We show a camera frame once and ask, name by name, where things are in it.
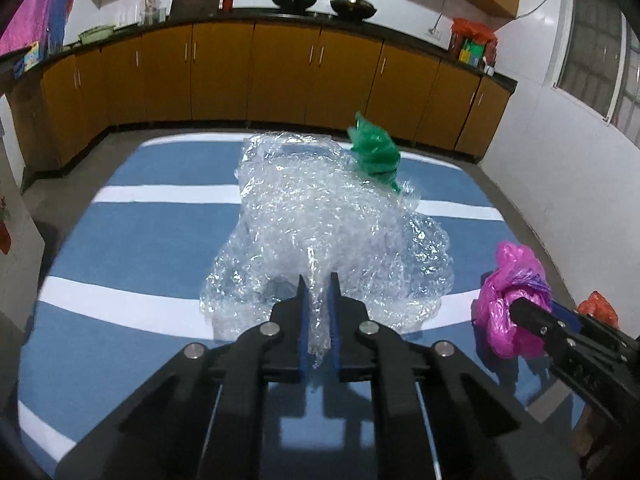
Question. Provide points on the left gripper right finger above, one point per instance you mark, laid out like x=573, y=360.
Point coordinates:
x=436, y=414

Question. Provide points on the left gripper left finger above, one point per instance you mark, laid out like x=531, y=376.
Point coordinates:
x=199, y=416

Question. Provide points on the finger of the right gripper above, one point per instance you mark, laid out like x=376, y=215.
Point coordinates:
x=566, y=351
x=590, y=330

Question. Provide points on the magenta plastic bag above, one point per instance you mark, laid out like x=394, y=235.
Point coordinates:
x=518, y=275

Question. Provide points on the clear bubble wrap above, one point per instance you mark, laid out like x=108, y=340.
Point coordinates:
x=308, y=211

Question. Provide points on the green plastic bag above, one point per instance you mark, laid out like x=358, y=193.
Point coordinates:
x=377, y=154

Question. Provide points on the red lined trash bin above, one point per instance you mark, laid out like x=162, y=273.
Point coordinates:
x=597, y=306

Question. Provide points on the lower kitchen cabinets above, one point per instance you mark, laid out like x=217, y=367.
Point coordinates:
x=252, y=68

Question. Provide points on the barred window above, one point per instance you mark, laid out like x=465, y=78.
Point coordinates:
x=597, y=62

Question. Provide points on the red bag with groceries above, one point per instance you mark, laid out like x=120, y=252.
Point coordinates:
x=473, y=44

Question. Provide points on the black lidded wok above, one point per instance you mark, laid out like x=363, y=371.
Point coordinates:
x=353, y=10

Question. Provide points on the green basin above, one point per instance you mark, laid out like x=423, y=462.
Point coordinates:
x=96, y=34

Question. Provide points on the clear jar on counter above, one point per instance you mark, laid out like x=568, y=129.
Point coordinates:
x=152, y=12

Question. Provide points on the dark cutting board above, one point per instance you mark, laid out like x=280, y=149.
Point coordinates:
x=185, y=10

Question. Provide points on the red bottle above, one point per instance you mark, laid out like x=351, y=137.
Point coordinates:
x=227, y=5

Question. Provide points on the pink blue curtain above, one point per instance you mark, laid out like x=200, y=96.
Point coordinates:
x=39, y=22

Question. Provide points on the black wok with handle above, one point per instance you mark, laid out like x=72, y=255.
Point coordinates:
x=294, y=6

